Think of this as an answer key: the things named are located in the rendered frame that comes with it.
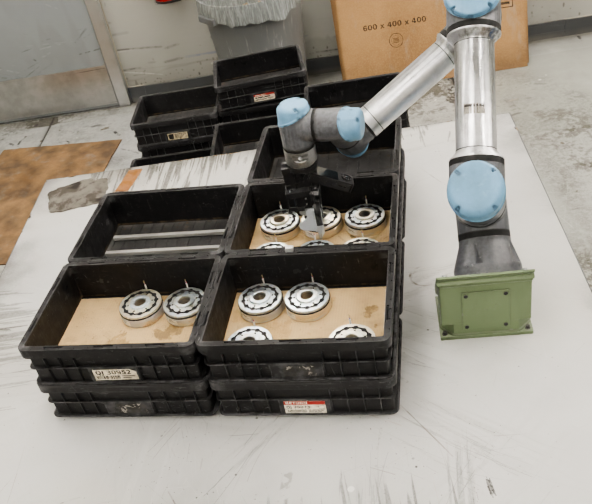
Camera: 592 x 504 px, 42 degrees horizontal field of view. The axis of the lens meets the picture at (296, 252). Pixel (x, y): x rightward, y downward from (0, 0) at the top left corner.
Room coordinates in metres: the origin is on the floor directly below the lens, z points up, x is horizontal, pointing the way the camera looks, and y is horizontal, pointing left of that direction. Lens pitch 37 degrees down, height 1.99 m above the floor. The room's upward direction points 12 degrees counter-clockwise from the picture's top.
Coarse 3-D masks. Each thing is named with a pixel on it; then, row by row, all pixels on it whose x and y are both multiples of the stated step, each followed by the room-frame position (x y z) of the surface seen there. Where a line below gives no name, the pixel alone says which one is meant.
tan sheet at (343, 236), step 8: (344, 216) 1.65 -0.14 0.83; (256, 224) 1.69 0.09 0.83; (344, 224) 1.61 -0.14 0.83; (256, 232) 1.66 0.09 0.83; (344, 232) 1.58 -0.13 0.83; (384, 232) 1.54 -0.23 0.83; (256, 240) 1.62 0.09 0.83; (264, 240) 1.61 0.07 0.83; (288, 240) 1.59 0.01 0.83; (296, 240) 1.59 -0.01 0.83; (304, 240) 1.58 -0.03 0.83; (328, 240) 1.56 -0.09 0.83; (336, 240) 1.55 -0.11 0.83; (344, 240) 1.54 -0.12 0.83; (376, 240) 1.52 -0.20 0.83; (384, 240) 1.51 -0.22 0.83
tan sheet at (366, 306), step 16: (352, 288) 1.36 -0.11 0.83; (368, 288) 1.35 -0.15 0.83; (384, 288) 1.33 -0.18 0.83; (336, 304) 1.31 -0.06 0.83; (352, 304) 1.30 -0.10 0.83; (368, 304) 1.29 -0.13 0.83; (384, 304) 1.28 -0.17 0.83; (240, 320) 1.33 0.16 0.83; (272, 320) 1.31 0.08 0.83; (288, 320) 1.30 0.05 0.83; (320, 320) 1.27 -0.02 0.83; (336, 320) 1.26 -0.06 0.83; (352, 320) 1.25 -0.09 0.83; (368, 320) 1.24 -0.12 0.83; (224, 336) 1.29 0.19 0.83; (272, 336) 1.26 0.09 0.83; (288, 336) 1.24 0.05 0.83; (304, 336) 1.23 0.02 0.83; (320, 336) 1.22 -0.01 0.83
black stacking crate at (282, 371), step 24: (240, 264) 1.43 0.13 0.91; (264, 264) 1.42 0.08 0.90; (288, 264) 1.40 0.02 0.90; (312, 264) 1.39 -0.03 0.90; (336, 264) 1.38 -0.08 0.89; (360, 264) 1.36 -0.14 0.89; (384, 264) 1.35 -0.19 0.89; (240, 288) 1.44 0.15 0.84; (288, 288) 1.41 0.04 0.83; (336, 288) 1.38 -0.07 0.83; (216, 312) 1.29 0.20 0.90; (216, 336) 1.25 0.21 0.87; (216, 360) 1.17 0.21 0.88; (240, 360) 1.15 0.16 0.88; (264, 360) 1.14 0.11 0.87; (288, 360) 1.13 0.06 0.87; (312, 360) 1.12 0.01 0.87; (336, 360) 1.10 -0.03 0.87; (360, 360) 1.09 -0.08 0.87; (384, 360) 1.08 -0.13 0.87
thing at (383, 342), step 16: (224, 256) 1.45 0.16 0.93; (240, 256) 1.43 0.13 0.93; (256, 256) 1.42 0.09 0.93; (272, 256) 1.41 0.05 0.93; (288, 256) 1.40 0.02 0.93; (208, 304) 1.29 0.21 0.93; (208, 320) 1.24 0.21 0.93; (384, 320) 1.13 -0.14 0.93; (384, 336) 1.08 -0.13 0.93; (208, 352) 1.16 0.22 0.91; (224, 352) 1.15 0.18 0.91; (240, 352) 1.14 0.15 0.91; (256, 352) 1.13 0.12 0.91; (272, 352) 1.13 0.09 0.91; (288, 352) 1.12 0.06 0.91
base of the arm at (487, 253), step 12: (468, 240) 1.34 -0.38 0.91; (480, 240) 1.32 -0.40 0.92; (492, 240) 1.32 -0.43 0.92; (504, 240) 1.32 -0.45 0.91; (468, 252) 1.32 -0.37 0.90; (480, 252) 1.30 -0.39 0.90; (492, 252) 1.29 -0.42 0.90; (504, 252) 1.29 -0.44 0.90; (516, 252) 1.32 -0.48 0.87; (456, 264) 1.33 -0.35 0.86; (468, 264) 1.30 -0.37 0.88; (480, 264) 1.28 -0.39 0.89; (492, 264) 1.27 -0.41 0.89; (504, 264) 1.27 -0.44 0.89; (516, 264) 1.27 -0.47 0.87
